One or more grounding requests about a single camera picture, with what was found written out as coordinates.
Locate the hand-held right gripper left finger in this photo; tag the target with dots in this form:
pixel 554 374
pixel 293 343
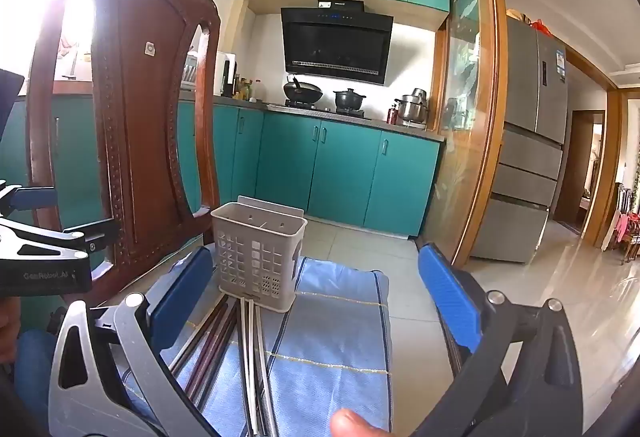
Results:
pixel 182 297

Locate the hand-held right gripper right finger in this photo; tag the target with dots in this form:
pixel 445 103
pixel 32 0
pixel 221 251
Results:
pixel 450 297

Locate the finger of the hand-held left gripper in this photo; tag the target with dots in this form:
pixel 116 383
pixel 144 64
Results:
pixel 32 199
pixel 95 234

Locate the black chopstick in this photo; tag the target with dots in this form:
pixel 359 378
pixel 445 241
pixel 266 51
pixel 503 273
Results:
pixel 225 342

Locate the grey plastic utensil holder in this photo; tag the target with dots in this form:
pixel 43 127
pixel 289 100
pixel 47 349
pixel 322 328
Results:
pixel 257 257

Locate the person's right hand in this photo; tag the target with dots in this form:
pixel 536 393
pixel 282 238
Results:
pixel 360 424

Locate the silver chopstick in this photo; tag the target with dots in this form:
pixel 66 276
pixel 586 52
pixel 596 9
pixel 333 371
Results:
pixel 200 332

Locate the carved wooden chair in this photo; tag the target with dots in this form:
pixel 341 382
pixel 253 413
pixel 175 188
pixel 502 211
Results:
pixel 145 117

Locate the blue cloth mat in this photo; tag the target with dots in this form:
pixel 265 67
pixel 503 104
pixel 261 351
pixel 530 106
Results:
pixel 325 342

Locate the teal lower kitchen cabinets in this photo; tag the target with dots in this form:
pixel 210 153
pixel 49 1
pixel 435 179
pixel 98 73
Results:
pixel 350 167

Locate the silver refrigerator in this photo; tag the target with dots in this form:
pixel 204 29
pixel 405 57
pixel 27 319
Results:
pixel 530 142

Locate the wood framed glass sliding door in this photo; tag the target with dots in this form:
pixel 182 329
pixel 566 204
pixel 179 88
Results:
pixel 465 117

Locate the pink clothes on rack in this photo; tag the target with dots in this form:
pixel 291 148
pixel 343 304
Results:
pixel 625 232

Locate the bright window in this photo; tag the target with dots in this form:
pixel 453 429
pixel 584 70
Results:
pixel 80 17

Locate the red thermos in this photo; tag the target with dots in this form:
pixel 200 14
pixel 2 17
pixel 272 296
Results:
pixel 392 114

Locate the stainless steel pots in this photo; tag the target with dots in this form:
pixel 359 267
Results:
pixel 412 107

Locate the white countertop appliance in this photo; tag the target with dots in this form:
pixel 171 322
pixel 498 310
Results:
pixel 226 74

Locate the row of condiment bottles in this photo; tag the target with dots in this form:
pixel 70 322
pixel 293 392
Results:
pixel 247 89

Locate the black cooking pot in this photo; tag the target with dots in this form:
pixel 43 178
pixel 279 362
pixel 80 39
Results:
pixel 349 101

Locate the gas stove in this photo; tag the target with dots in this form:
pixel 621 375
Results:
pixel 320 109

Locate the black wok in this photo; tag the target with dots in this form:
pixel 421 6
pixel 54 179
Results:
pixel 302 91

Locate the black range hood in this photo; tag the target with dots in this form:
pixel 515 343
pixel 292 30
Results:
pixel 335 42

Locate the wooden door frame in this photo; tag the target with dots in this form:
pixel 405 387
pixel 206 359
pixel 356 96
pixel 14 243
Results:
pixel 607 167

